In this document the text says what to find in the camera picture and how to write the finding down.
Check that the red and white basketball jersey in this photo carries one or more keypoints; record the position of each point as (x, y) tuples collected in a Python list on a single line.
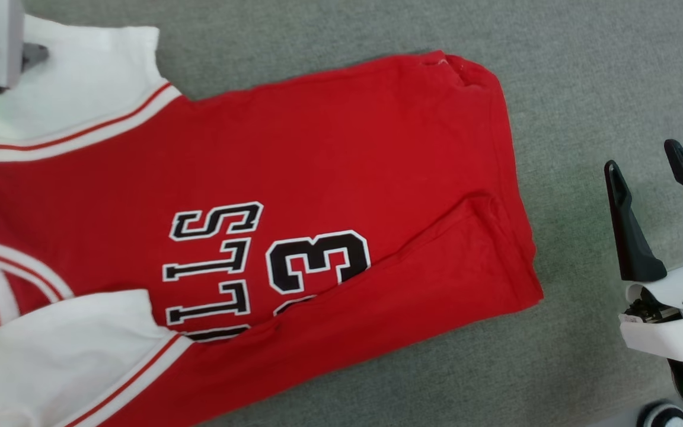
[(318, 148)]

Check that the white round robot base part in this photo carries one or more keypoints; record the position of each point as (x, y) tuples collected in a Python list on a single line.
[(667, 416)]

